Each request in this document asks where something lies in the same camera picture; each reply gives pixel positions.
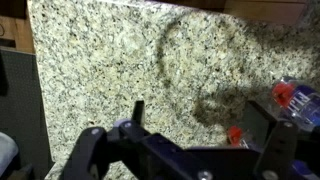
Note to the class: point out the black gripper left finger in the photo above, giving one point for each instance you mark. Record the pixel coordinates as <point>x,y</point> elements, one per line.
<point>93,150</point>

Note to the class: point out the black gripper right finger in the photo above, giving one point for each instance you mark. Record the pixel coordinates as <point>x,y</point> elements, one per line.
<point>280,146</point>

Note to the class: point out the white trash bin with bag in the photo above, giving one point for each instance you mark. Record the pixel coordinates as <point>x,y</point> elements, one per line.
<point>6,153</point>

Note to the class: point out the brown cardboard box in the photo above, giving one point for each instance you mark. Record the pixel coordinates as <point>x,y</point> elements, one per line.
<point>20,33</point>

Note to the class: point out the wooden base cabinet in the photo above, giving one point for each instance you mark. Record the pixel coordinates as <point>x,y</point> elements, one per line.
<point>260,10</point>

